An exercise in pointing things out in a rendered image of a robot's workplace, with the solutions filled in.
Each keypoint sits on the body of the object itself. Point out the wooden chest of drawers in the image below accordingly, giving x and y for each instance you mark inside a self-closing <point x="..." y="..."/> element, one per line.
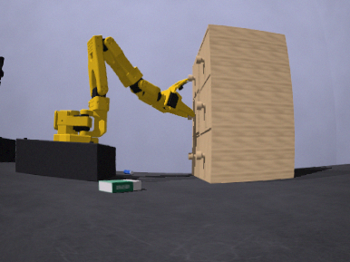
<point x="252" y="109"/>

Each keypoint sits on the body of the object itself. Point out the white eraser with green sleeve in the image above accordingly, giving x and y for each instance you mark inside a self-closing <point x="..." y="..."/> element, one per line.
<point x="119" y="185"/>

